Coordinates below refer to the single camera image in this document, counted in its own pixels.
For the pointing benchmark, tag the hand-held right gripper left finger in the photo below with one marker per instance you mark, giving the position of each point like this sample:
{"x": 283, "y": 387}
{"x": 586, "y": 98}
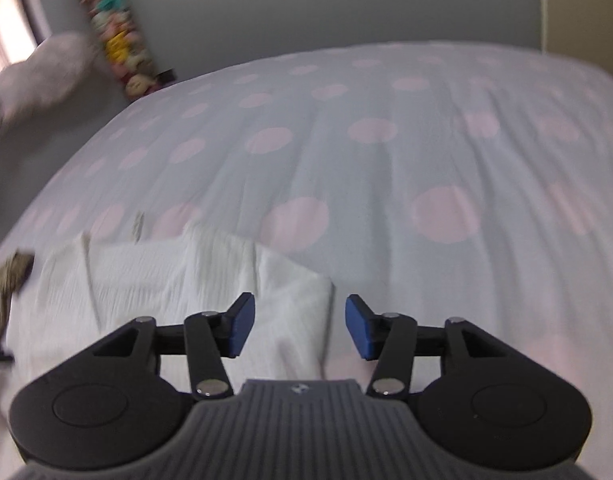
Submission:
{"x": 241, "y": 322}

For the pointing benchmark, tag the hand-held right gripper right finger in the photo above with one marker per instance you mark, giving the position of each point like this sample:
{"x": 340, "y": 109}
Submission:
{"x": 359, "y": 327}

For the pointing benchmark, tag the white muslin garment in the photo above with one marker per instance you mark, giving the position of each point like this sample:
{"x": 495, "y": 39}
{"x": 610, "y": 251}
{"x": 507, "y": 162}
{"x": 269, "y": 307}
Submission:
{"x": 136, "y": 285}

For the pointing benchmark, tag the pink polka dot bed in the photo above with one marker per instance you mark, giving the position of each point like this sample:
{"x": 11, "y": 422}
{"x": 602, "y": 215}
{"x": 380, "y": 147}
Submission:
{"x": 386, "y": 185}

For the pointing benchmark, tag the dark patterned cloth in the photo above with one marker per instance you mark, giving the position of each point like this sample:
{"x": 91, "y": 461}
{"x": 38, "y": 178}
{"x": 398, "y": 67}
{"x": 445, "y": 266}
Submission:
{"x": 6, "y": 280}

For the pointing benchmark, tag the pale pink pillow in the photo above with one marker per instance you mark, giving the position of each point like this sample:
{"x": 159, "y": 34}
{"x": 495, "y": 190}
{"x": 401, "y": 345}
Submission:
{"x": 41, "y": 75}

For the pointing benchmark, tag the window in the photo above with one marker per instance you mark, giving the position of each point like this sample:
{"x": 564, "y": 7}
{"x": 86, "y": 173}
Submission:
{"x": 4, "y": 15}

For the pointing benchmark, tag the cream door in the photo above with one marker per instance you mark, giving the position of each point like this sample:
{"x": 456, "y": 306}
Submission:
{"x": 586, "y": 5}

